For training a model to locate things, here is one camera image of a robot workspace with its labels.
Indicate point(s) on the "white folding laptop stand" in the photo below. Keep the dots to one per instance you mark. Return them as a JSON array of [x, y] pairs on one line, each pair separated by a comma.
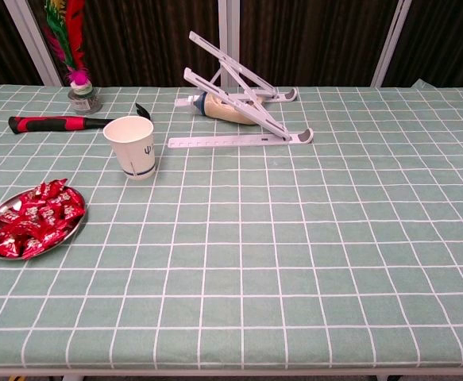
[[231, 141]]

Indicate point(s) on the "white paper cup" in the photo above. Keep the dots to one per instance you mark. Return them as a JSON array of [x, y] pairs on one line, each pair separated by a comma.
[[136, 162]]

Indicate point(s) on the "green checked tablecloth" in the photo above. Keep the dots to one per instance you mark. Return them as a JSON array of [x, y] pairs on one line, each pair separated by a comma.
[[255, 238]]

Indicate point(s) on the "mayonnaise squeeze bottle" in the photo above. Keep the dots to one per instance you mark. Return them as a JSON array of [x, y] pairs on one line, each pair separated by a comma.
[[221, 111]]

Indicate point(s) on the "small glass jar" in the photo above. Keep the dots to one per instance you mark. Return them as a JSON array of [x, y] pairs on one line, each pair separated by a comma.
[[84, 104]]

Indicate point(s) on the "red black claw hammer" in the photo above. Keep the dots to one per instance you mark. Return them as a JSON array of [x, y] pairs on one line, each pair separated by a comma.
[[36, 124]]

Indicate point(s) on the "colourful feather shuttlecock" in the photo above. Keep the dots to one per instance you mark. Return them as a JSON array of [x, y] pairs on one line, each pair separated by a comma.
[[74, 39]]

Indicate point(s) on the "round metal plate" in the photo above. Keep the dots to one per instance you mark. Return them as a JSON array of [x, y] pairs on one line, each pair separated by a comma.
[[5, 206]]

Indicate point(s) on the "white metal frame post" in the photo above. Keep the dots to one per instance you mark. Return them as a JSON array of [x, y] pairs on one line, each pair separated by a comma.
[[228, 20], [22, 16], [392, 39]]

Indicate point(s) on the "white metal table frame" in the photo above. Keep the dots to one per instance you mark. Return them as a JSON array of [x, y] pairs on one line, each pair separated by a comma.
[[231, 374]]

